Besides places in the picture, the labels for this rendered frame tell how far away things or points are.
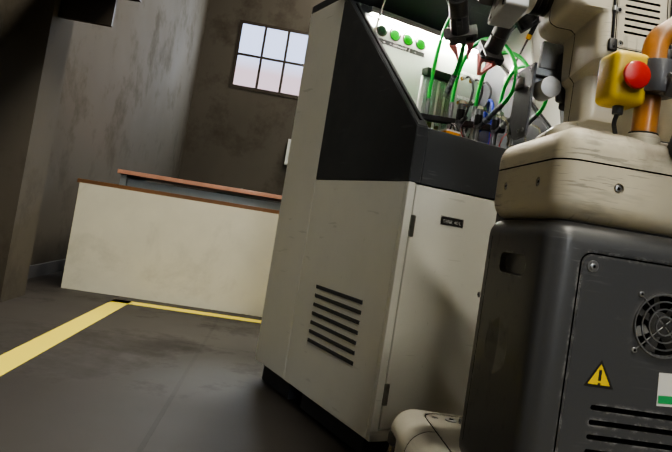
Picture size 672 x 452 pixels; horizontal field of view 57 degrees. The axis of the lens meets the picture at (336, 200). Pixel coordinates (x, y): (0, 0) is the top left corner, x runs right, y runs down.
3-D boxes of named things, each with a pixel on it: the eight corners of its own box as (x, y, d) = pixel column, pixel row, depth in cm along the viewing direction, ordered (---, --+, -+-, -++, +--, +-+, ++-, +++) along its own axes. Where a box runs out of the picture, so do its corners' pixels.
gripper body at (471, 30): (444, 34, 193) (441, 12, 188) (477, 29, 190) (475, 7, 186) (444, 44, 188) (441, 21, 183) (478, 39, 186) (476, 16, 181)
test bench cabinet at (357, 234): (363, 468, 166) (408, 180, 170) (279, 399, 217) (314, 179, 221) (545, 458, 199) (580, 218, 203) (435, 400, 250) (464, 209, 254)
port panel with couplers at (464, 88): (452, 138, 240) (464, 60, 242) (447, 138, 243) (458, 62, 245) (477, 144, 246) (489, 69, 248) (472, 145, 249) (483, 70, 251)
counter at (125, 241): (89, 277, 441) (106, 183, 444) (366, 318, 459) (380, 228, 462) (57, 287, 377) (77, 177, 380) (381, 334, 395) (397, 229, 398)
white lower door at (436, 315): (379, 430, 167) (417, 184, 170) (374, 427, 169) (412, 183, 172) (545, 427, 198) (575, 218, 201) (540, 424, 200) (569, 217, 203)
